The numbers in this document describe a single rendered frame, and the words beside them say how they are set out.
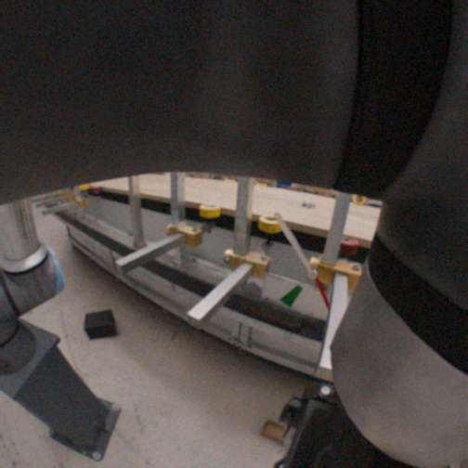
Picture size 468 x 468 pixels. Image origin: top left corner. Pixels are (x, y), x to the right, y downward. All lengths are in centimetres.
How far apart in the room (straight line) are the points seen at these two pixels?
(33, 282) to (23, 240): 12
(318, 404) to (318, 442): 3
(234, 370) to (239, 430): 36
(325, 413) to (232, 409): 103
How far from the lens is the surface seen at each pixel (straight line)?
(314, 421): 15
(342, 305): 42
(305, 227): 71
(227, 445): 112
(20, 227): 61
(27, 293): 68
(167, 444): 114
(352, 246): 61
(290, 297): 59
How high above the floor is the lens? 110
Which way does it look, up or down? 22 degrees down
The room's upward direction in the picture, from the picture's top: 4 degrees clockwise
